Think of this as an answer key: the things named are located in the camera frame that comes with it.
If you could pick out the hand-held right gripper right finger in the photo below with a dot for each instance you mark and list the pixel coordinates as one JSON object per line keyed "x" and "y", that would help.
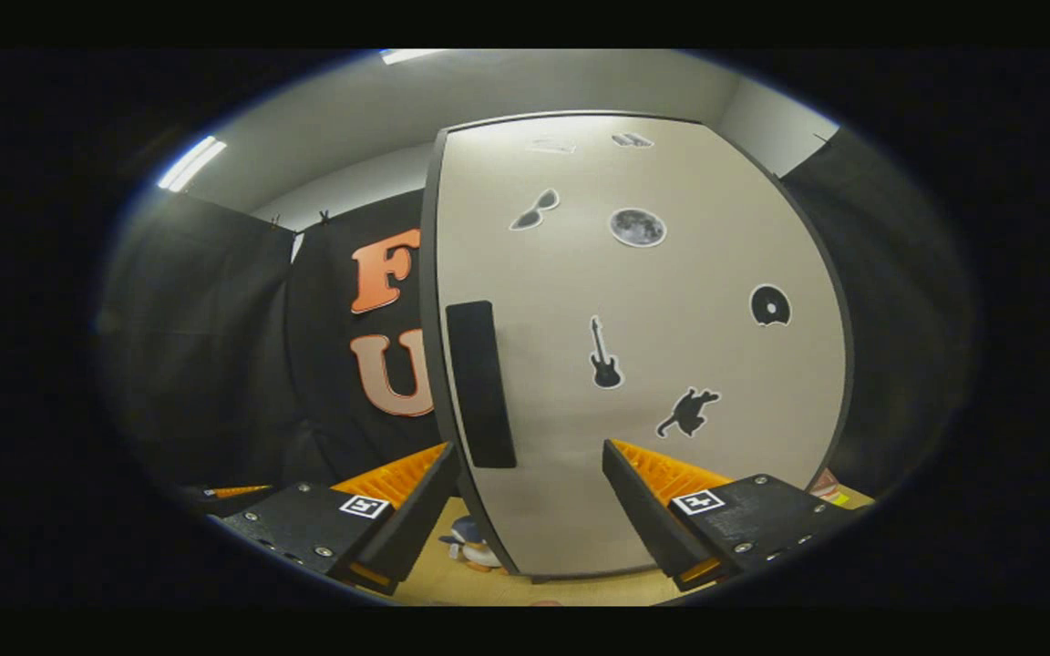
{"x": 643, "y": 524}

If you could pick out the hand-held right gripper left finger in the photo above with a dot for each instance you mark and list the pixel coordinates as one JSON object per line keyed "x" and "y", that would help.
{"x": 416, "y": 524}

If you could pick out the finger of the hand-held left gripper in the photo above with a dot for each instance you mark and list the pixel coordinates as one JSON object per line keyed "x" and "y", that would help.
{"x": 238, "y": 492}

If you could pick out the dark grey cabinet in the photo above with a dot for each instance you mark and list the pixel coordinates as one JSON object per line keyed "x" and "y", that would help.
{"x": 428, "y": 273}

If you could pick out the penguin plush toy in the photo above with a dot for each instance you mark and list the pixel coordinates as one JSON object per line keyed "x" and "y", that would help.
{"x": 470, "y": 547}

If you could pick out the black backdrop cloth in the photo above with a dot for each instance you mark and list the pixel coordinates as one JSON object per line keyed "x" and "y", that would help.
{"x": 215, "y": 346}

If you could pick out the brown cover book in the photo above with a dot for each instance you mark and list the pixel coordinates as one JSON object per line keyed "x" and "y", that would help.
{"x": 824, "y": 485}

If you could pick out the yellow book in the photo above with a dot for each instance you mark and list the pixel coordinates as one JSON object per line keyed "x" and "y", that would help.
{"x": 849, "y": 499}

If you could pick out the ceiling light strip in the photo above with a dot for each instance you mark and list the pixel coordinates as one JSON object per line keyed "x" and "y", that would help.
{"x": 191, "y": 164}

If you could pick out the rectangular ceiling light panel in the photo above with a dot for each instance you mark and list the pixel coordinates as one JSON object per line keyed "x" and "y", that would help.
{"x": 408, "y": 56}

